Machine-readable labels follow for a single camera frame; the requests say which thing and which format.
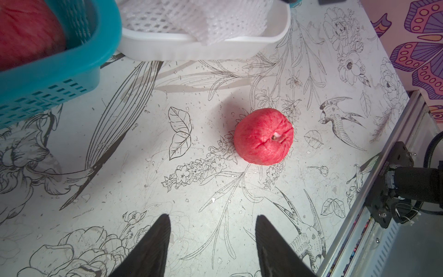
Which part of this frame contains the netted apple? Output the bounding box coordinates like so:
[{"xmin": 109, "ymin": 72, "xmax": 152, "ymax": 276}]
[{"xmin": 234, "ymin": 108, "xmax": 294, "ymax": 166}]

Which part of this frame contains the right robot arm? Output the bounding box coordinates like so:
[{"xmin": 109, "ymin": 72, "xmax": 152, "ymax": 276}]
[{"xmin": 385, "ymin": 132, "xmax": 443, "ymax": 225}]

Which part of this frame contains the white plastic tray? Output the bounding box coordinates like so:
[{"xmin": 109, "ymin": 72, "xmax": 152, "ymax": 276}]
[{"xmin": 117, "ymin": 0, "xmax": 291, "ymax": 62}]

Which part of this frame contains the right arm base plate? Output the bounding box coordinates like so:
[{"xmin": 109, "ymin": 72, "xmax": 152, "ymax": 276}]
[{"xmin": 365, "ymin": 142, "xmax": 414, "ymax": 229}]

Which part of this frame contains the left teal plastic basket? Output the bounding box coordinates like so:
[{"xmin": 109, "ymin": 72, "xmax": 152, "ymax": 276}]
[{"xmin": 1, "ymin": 1, "xmax": 122, "ymax": 128}]

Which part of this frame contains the aluminium front rail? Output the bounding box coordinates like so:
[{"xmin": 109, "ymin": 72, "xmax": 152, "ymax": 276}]
[{"xmin": 317, "ymin": 92, "xmax": 443, "ymax": 277}]

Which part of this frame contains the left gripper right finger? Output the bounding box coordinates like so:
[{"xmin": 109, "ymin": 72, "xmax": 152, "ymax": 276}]
[{"xmin": 255, "ymin": 215, "xmax": 315, "ymax": 277}]

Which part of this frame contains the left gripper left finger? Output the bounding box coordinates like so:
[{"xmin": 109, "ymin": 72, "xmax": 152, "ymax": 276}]
[{"xmin": 110, "ymin": 214, "xmax": 171, "ymax": 277}]

